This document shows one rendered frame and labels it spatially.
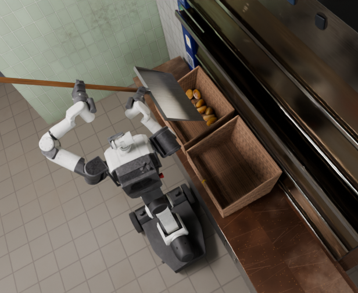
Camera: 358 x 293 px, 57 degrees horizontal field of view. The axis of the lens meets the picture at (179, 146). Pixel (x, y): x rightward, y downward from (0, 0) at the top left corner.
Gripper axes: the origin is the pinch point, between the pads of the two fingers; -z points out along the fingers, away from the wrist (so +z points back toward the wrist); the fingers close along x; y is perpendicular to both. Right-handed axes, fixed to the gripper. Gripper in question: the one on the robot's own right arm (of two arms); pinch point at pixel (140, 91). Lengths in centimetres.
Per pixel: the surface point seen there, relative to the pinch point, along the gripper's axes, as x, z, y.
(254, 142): 4, 5, -88
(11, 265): -205, 39, 39
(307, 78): 79, 63, -57
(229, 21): 67, -3, -29
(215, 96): 0, -41, -59
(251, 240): -37, 56, -108
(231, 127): -4, -15, -75
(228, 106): 6, -25, -67
